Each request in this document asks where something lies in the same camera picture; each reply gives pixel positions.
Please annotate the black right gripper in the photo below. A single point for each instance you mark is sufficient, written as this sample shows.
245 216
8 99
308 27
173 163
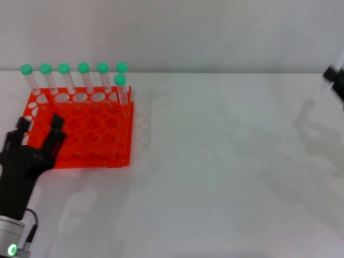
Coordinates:
339 86

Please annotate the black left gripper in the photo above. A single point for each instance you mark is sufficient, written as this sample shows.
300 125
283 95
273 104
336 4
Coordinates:
18 174

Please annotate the orange-red test tube rack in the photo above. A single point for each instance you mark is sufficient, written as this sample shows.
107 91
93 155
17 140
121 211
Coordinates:
91 129

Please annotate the green-capped clear test tube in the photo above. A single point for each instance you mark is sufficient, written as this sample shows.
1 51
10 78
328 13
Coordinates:
27 69
102 67
45 68
83 67
64 68
120 79
121 67

